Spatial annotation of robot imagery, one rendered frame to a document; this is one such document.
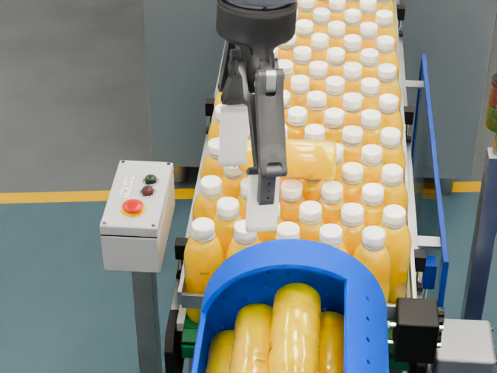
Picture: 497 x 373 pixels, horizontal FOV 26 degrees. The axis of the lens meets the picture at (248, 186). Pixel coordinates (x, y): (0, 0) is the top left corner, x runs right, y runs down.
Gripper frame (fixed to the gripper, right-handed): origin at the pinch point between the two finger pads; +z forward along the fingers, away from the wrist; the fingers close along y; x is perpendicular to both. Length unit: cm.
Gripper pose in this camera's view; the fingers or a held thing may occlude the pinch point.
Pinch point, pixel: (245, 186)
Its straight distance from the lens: 110.0
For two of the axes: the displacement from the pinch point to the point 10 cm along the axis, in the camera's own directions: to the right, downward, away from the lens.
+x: -9.7, 0.6, -2.2
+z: -0.5, 8.7, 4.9
